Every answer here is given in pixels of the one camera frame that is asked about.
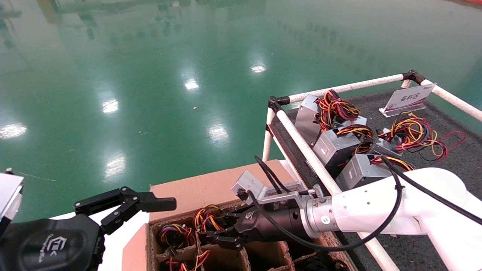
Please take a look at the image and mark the silver power supply mesh side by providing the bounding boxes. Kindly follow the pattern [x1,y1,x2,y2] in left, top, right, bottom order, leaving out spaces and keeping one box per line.
[194,205,226,232]

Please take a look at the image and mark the silver power supply upright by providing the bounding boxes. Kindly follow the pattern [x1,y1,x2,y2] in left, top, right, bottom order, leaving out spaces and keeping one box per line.
[295,90,361,147]

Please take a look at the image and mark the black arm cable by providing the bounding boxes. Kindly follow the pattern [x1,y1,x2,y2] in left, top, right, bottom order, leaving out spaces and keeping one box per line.
[247,155,482,252]

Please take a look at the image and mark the power supply red orange cables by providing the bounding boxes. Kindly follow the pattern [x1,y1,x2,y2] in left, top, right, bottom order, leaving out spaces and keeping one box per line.
[166,250,210,271]

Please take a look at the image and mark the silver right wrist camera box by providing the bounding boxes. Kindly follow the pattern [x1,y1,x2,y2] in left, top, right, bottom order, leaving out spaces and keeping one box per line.
[231,169,325,207]

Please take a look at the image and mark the silver power supply with cables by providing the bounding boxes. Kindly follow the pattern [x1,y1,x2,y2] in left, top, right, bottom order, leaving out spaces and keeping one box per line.
[335,154,415,192]
[313,124,374,178]

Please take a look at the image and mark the black pipe connector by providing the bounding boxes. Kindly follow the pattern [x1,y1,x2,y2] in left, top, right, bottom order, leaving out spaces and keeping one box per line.
[268,96,290,113]
[402,70,425,85]

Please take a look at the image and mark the power supply purple yellow cables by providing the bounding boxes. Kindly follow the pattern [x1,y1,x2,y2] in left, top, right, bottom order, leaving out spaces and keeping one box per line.
[158,223,197,254]

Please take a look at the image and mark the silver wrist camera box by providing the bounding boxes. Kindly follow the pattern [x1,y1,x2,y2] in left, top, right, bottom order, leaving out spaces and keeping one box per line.
[0,171,25,230]
[231,169,325,207]

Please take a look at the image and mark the white pipe leg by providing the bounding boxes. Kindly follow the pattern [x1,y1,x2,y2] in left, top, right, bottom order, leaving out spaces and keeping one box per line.
[262,108,277,162]

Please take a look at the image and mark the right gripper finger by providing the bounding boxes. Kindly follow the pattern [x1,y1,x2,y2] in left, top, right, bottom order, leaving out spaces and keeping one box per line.
[197,229,244,251]
[217,212,245,228]

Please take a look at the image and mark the long white pipe rail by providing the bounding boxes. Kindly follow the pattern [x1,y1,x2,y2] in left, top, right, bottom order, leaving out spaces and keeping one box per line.
[276,108,400,271]

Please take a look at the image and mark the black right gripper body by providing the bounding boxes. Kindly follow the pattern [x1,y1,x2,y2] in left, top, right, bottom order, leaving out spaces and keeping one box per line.
[241,205,315,243]

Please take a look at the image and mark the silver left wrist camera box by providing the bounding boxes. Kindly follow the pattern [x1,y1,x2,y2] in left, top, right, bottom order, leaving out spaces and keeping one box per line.
[0,171,25,230]

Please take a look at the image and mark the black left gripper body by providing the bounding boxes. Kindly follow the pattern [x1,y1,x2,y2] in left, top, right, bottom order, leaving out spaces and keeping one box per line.
[0,214,106,271]

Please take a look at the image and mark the small silver power supply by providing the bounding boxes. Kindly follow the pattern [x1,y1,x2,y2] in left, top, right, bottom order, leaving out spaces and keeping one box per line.
[333,115,368,130]

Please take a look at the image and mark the white acrylic sign placard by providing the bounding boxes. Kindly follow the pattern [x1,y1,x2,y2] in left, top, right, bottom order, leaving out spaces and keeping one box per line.
[378,83,437,118]

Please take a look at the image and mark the cardboard box with dividers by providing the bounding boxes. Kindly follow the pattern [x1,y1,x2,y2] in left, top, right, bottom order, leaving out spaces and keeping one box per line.
[121,160,354,271]

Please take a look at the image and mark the power supply black cables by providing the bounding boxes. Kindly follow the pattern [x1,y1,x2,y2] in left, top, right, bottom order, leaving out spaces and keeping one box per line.
[299,251,341,271]

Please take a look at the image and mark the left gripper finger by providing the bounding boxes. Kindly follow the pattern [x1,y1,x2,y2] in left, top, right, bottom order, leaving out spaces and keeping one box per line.
[101,192,177,234]
[75,187,138,216]

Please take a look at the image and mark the silver power supply spread cables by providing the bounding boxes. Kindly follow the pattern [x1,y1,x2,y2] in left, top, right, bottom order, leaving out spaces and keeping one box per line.
[371,111,467,162]

